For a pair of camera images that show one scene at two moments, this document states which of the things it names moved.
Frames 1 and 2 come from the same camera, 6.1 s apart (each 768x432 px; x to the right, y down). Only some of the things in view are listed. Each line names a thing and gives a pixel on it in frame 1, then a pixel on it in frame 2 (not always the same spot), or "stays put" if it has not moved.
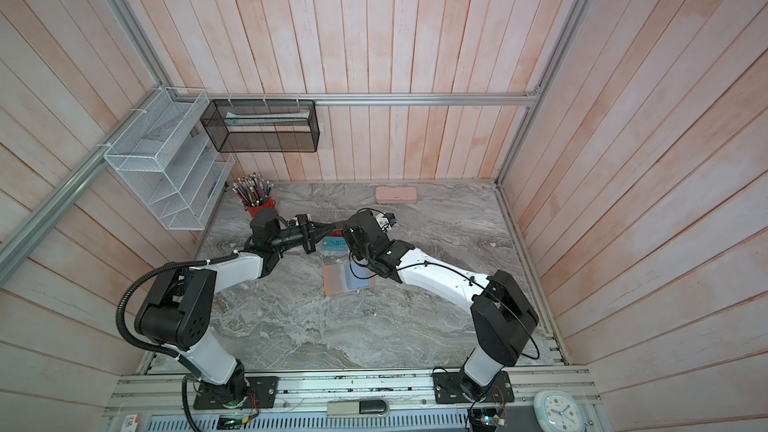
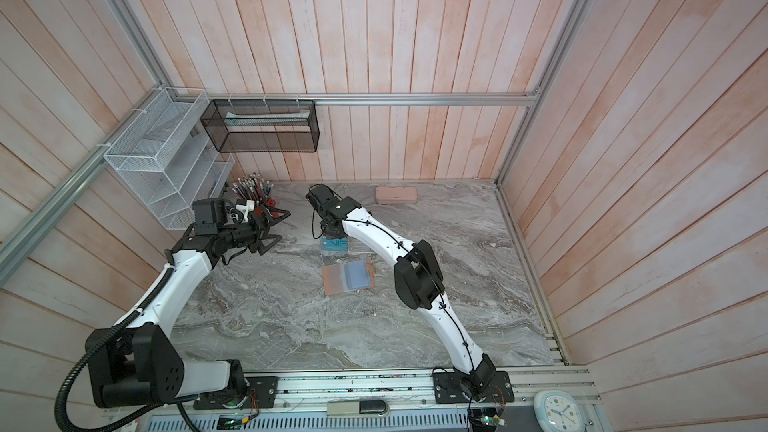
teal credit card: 334,243 stays put
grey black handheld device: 357,408 stays put
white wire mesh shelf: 170,156 stays put
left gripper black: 310,232 -> 262,229
